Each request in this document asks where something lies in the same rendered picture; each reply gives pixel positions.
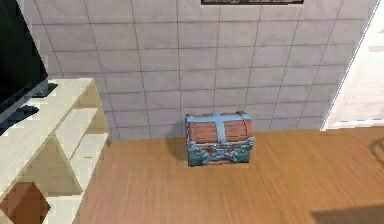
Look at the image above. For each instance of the black television set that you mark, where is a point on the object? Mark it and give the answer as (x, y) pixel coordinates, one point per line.
(16, 60)

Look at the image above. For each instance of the brown and blue treasure chest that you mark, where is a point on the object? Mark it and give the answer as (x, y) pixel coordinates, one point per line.
(218, 138)

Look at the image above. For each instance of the cream wooden shelf unit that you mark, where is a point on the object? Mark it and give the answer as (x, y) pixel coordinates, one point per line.
(56, 133)

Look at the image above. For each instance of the brown box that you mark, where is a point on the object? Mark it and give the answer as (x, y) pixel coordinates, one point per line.
(25, 203)

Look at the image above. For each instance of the dark framed wall picture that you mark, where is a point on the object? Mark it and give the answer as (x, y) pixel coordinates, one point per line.
(251, 1)

